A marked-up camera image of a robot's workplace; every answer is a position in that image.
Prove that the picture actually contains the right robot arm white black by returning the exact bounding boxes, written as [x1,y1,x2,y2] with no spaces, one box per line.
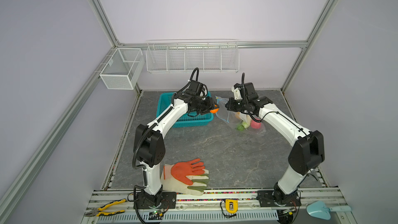
[226,74,325,206]

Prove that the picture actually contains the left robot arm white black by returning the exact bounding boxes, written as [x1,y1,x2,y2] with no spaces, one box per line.
[132,68,219,207]

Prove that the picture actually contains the small orange toy carrot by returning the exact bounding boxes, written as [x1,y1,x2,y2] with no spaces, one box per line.
[210,108,219,114]

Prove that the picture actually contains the teal plastic basket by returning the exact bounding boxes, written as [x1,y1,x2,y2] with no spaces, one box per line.
[157,92,214,128]

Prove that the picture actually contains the yellow black pliers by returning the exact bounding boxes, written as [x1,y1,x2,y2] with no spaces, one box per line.
[84,199,126,217]

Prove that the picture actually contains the teal plastic scoop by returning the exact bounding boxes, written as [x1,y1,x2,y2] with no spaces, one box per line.
[306,201,352,220]

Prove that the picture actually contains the yellow tape measure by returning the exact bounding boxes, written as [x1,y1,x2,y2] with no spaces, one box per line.
[220,199,238,218]

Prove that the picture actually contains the white mesh box basket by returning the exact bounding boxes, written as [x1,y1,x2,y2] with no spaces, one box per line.
[100,48,145,90]

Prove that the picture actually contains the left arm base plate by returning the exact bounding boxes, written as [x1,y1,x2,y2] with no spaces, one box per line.
[134,191,177,209]

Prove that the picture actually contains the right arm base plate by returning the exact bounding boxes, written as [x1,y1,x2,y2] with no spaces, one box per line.
[256,190,302,207]

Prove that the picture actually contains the clear zip top bag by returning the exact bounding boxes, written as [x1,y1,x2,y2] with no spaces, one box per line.
[215,96,266,136]

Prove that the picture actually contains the white wire shelf basket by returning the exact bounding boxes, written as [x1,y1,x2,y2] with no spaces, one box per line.
[146,39,240,73]

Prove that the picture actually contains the green striped work glove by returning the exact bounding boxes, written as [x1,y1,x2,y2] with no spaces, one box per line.
[160,167,209,196]

